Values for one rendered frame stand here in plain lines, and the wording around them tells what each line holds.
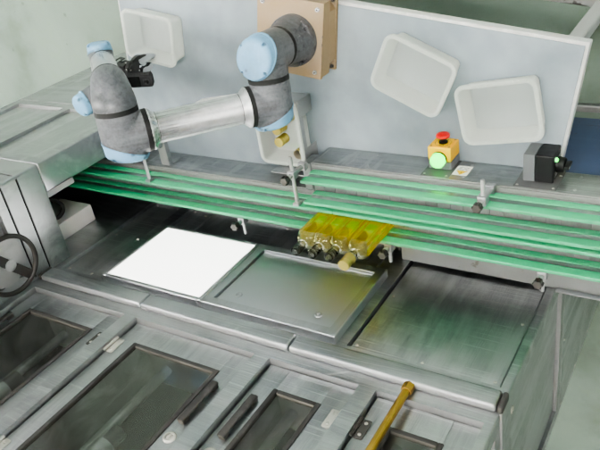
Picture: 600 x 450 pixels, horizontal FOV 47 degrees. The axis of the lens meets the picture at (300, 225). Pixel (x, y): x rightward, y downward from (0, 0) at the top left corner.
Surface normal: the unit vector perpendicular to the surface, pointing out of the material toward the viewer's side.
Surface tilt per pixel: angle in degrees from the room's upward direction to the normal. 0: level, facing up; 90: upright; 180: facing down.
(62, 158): 90
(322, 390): 90
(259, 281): 90
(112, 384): 90
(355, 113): 0
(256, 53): 12
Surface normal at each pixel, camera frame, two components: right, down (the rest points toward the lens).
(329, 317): -0.14, -0.86
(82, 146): 0.84, 0.15
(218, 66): -0.51, 0.49
